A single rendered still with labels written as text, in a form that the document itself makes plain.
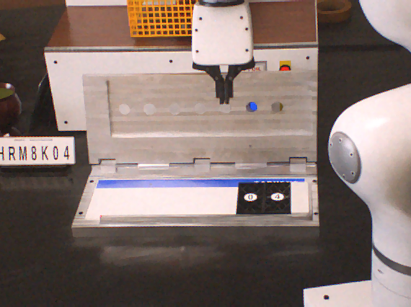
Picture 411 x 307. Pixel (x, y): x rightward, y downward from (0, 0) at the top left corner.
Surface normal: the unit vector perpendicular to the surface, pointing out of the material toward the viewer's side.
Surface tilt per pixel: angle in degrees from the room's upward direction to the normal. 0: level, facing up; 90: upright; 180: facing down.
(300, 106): 75
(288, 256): 0
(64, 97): 90
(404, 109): 21
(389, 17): 101
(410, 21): 94
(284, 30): 0
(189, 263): 0
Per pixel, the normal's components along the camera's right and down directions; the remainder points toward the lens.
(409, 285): -0.44, 0.49
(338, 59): -0.06, -0.85
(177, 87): -0.09, 0.29
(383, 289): -0.83, 0.33
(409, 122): 0.18, -0.40
